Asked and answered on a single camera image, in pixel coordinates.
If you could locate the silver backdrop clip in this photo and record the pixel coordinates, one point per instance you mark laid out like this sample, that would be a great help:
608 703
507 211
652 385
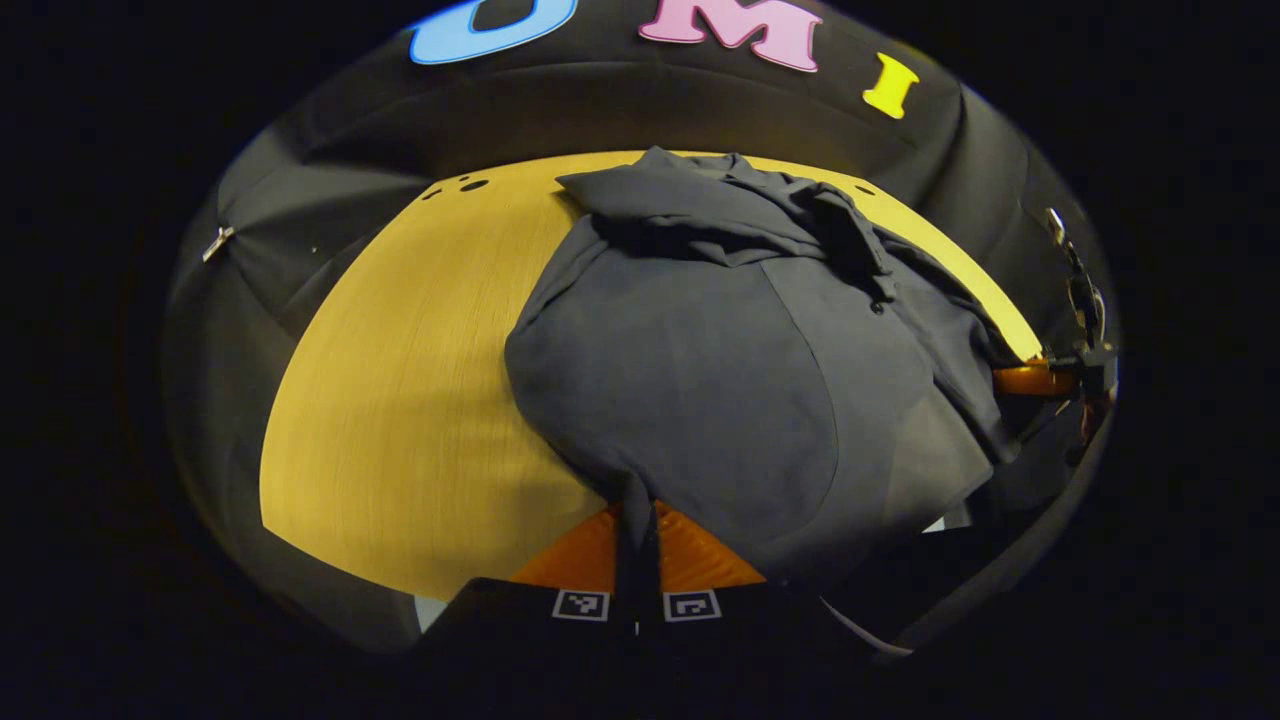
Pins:
218 243

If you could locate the grey collared shirt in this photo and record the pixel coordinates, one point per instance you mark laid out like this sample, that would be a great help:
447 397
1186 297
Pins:
700 380

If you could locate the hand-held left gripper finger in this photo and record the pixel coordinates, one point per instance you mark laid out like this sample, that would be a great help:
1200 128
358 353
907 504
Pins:
648 600
627 590

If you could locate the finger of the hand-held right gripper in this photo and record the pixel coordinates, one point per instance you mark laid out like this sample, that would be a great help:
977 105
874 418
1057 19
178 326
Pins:
1035 380

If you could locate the black backdrop cloth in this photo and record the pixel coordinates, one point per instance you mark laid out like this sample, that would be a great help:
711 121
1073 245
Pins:
330 190

